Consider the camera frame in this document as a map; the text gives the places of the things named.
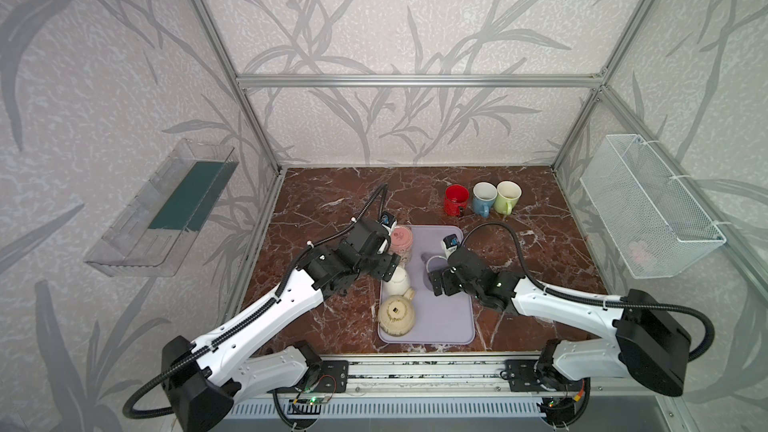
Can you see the blue mug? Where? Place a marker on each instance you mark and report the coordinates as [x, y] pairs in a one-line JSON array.
[[484, 195]]

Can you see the lavender plastic tray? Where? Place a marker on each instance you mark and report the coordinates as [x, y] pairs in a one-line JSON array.
[[440, 320]]

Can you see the white wire mesh basket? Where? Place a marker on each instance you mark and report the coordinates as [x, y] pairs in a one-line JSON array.
[[657, 225]]

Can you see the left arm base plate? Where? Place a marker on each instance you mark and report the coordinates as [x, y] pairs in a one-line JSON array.
[[326, 377]]

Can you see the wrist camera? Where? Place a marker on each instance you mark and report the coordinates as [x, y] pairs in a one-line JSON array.
[[450, 244], [369, 236]]

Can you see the aluminium front rail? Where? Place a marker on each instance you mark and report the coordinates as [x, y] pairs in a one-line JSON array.
[[420, 375]]

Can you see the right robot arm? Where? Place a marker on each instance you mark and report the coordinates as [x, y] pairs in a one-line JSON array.
[[632, 335]]

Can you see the clear plastic wall bin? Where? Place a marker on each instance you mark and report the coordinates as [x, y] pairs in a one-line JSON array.
[[155, 232]]

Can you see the beige stoneware mug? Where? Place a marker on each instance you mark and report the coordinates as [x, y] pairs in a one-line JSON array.
[[396, 315]]

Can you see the light green mug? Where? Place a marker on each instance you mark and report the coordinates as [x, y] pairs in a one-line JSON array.
[[508, 195]]

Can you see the red mug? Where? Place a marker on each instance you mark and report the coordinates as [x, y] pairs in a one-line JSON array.
[[456, 200]]

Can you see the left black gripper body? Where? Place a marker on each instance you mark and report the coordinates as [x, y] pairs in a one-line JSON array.
[[383, 262]]

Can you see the lavender mug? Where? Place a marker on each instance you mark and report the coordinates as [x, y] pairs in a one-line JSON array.
[[436, 263]]

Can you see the aluminium cage frame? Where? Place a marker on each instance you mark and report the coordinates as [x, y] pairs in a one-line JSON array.
[[425, 82]]

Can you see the white mug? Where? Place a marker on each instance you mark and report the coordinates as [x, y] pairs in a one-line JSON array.
[[398, 284]]

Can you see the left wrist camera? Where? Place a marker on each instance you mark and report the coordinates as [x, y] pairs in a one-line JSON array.
[[369, 236]]

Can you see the pink patterned mug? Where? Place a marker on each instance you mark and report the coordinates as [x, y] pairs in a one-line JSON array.
[[402, 240]]

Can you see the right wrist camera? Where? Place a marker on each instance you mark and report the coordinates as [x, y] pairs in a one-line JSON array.
[[450, 244]]

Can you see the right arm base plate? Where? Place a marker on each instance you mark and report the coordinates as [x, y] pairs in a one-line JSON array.
[[527, 375]]

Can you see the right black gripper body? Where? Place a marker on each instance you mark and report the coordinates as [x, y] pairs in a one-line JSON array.
[[448, 276]]

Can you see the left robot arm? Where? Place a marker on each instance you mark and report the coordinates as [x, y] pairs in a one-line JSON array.
[[229, 345]]

